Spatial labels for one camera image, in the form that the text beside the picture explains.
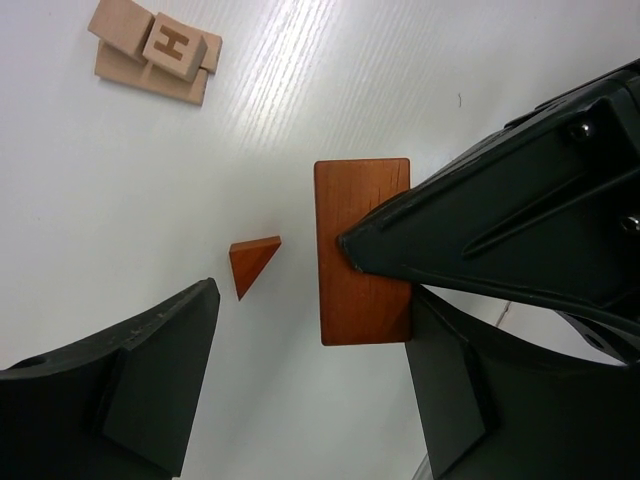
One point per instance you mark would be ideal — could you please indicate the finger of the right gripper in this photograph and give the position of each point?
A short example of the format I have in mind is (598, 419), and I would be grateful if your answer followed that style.
(543, 212)

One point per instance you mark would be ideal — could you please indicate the light wood plank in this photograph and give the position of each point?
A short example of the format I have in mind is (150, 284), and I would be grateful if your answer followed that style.
(115, 66)

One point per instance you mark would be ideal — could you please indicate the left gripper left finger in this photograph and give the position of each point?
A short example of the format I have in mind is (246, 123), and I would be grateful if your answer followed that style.
(118, 404)

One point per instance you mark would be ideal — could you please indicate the red-brown arch block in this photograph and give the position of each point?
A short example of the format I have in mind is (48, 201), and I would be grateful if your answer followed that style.
(357, 308)

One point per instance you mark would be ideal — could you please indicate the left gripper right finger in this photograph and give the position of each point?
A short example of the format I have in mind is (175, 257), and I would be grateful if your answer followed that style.
(493, 406)

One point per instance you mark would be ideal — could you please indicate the red-brown triangle block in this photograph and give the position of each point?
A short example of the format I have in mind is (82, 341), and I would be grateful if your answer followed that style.
(248, 259)

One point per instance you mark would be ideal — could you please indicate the light wood letter cube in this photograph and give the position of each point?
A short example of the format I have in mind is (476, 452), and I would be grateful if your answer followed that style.
(175, 47)

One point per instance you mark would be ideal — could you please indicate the small light wood block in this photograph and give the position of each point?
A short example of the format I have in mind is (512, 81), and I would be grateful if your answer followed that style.
(123, 25)

